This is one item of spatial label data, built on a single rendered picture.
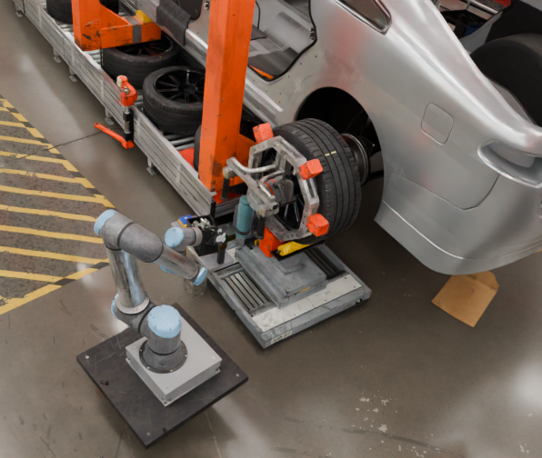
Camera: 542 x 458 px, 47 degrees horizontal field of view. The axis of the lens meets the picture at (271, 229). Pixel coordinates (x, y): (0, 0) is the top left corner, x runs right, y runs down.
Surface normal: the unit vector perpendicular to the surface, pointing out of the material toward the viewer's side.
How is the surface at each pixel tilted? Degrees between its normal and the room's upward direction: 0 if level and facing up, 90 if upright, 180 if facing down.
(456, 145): 90
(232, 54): 90
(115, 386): 0
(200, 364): 1
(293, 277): 0
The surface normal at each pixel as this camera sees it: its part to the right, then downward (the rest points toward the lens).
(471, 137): -0.80, 0.30
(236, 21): 0.57, 0.60
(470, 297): 0.13, -0.73
